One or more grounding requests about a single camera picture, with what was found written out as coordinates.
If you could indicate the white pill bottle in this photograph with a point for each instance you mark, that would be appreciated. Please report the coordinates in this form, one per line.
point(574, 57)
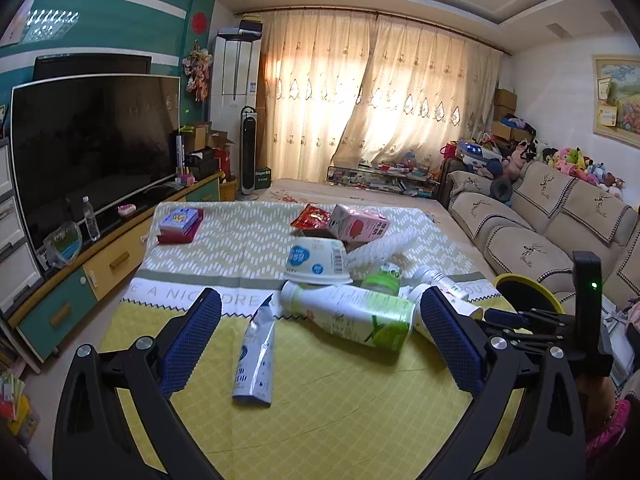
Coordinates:
point(435, 277)

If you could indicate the person's right forearm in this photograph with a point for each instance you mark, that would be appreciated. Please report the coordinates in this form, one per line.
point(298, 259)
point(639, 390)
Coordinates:
point(595, 400)

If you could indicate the framed flower field painting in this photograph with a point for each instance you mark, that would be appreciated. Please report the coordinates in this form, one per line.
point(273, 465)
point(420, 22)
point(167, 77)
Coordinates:
point(620, 100)

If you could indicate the dark blue box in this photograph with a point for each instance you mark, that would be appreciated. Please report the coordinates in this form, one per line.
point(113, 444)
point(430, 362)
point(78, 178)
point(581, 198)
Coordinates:
point(250, 26)

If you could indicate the beige embroidered sofa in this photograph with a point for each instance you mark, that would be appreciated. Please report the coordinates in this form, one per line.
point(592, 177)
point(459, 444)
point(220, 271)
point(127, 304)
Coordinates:
point(540, 220)

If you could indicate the open cardboard box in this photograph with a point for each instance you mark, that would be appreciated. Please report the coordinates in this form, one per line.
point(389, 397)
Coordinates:
point(200, 136)

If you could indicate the small clear green bottle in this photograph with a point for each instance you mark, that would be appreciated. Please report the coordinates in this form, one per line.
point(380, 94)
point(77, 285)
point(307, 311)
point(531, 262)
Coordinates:
point(382, 280)

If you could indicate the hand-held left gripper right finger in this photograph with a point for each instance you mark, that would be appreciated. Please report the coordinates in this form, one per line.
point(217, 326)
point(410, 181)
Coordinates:
point(450, 340)

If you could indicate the clear water bottle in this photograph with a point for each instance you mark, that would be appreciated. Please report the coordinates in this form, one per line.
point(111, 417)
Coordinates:
point(91, 220)

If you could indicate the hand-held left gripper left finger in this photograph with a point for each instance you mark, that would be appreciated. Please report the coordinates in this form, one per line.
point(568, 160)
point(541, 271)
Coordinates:
point(192, 340)

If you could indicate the dark grey neck pillow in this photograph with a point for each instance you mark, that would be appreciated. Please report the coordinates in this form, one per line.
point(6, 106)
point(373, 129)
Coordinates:
point(500, 189)

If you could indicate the red round wall sticker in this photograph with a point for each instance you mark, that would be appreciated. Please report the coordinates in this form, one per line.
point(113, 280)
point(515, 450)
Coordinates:
point(200, 23)

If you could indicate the hanging flower decoration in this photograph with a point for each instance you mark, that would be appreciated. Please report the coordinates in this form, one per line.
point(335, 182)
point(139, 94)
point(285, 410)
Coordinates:
point(197, 72)

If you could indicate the floral sheet mattress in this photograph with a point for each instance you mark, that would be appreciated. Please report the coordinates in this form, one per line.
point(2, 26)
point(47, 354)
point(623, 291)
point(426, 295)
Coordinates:
point(310, 191)

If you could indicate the black flat television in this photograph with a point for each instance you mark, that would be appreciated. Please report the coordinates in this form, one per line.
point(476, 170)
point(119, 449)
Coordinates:
point(90, 150)

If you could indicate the large white green bottle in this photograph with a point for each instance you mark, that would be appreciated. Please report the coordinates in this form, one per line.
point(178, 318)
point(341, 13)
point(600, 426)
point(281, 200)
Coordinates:
point(345, 312)

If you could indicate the white standing air conditioner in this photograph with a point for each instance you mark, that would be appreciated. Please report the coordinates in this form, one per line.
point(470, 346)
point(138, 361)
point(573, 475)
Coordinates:
point(232, 85)

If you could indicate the row of plush toys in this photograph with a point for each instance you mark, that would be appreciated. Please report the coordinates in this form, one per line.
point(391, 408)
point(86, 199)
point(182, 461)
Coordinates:
point(570, 157)

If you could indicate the yellow teal television cabinet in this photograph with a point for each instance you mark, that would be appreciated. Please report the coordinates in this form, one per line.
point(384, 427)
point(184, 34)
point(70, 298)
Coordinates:
point(105, 265)

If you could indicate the red box with card pack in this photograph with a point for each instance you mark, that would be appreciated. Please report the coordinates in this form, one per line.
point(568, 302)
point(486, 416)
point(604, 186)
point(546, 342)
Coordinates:
point(172, 238)

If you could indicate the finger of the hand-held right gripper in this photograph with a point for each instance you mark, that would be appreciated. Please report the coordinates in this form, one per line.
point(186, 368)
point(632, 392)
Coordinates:
point(502, 316)
point(545, 340)

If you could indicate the small pink toy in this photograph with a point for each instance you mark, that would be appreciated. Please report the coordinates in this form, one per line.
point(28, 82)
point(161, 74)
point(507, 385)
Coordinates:
point(126, 209)

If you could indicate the clear plastic bag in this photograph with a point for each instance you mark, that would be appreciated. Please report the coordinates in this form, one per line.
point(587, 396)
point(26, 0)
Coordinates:
point(62, 245)

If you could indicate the clear blue document pouch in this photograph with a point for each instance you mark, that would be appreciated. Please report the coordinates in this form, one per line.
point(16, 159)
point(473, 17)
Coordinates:
point(617, 345)

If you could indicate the purple printed box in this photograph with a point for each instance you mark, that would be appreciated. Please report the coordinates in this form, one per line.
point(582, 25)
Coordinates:
point(179, 219)

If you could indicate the cream embroidered curtain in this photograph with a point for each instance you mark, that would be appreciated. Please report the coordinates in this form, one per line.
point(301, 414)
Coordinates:
point(310, 100)
point(430, 85)

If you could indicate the plain white plastic bottle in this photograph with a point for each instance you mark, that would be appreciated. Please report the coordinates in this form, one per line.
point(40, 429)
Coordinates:
point(470, 309)

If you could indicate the pink milk carton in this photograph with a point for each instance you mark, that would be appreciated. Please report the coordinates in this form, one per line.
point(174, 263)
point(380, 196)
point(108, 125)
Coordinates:
point(357, 225)

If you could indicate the tall brown cardboard sheet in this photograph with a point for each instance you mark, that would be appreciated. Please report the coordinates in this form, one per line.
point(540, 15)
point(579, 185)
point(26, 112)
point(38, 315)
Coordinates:
point(264, 125)

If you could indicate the dark green carton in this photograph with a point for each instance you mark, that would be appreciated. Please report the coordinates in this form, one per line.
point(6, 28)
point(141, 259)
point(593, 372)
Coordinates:
point(263, 177)

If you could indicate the silver foil pouch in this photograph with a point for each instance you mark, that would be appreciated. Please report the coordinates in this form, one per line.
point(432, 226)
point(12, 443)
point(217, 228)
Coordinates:
point(255, 360)

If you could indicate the white paper bowl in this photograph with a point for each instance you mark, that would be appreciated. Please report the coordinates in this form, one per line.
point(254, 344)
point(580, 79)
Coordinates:
point(312, 260)

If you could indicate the white ribbed paper cup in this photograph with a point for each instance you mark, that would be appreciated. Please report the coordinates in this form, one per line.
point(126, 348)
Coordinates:
point(380, 249)

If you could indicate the white tower fan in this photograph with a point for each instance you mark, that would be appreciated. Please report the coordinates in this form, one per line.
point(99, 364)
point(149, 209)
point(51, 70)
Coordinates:
point(248, 150)

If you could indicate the yellow rimmed black trash bin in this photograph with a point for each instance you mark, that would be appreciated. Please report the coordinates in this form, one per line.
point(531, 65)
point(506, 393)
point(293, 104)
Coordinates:
point(520, 278)

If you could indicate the pile of colourful books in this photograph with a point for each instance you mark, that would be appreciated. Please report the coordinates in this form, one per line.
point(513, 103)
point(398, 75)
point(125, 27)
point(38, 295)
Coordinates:
point(12, 395)

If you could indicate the blue star print bag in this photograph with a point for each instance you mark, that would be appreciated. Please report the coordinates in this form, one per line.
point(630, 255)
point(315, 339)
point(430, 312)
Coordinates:
point(475, 152)

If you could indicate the stack of cardboard boxes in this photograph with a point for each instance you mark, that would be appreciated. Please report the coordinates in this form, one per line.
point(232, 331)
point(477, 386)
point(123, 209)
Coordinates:
point(505, 110)

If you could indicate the red snack packet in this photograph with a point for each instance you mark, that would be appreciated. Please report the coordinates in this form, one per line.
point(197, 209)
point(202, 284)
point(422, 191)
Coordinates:
point(310, 219)

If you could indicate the black flat panel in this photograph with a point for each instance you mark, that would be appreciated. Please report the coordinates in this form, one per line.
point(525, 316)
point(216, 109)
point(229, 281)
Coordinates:
point(90, 66)

